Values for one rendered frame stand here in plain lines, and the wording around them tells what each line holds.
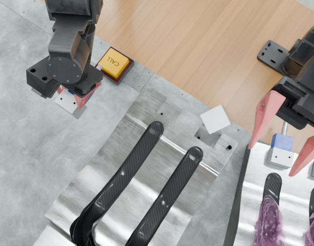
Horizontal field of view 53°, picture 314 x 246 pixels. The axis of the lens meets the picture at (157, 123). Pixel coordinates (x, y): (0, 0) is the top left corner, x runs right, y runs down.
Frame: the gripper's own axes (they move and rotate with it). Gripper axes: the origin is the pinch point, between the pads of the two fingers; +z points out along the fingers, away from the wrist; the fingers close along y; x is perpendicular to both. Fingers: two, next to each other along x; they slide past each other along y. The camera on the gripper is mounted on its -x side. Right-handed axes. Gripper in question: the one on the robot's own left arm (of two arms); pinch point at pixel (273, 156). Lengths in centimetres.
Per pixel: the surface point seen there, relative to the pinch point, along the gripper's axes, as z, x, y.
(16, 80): 11, 39, -60
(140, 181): 13.0, 30.5, -14.9
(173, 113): -5.1, 33.2, -18.6
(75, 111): 9.2, 24.1, -35.0
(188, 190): 8.2, 30.6, -5.1
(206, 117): -7.5, 28.0, -11.3
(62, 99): 8.9, 23.2, -38.7
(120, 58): -10, 36, -39
